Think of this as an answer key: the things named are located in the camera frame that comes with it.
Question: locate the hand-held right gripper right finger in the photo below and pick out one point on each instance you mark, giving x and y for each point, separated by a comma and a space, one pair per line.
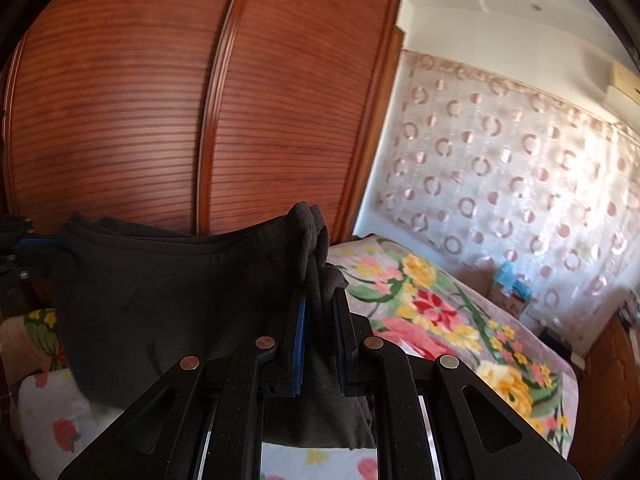
341, 345

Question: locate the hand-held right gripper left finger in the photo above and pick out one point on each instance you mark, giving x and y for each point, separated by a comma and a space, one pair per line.
299, 345

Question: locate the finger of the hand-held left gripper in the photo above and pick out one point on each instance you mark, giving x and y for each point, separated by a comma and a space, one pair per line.
40, 243
57, 264

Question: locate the black pants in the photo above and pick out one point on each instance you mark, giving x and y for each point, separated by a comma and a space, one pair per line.
190, 300

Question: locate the pink floral blanket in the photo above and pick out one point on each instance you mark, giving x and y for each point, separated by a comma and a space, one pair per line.
450, 320

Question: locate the blue and white box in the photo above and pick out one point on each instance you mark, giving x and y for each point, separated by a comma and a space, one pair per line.
510, 282

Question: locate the wooden wardrobe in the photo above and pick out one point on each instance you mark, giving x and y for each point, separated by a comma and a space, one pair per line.
200, 110

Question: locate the white curtain with pink rings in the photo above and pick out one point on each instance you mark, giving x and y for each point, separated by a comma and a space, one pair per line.
510, 170

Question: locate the wooden nightstand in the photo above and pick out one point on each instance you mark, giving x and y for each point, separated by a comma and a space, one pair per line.
607, 390

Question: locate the white air conditioner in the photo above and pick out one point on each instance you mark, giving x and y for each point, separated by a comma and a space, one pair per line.
622, 85

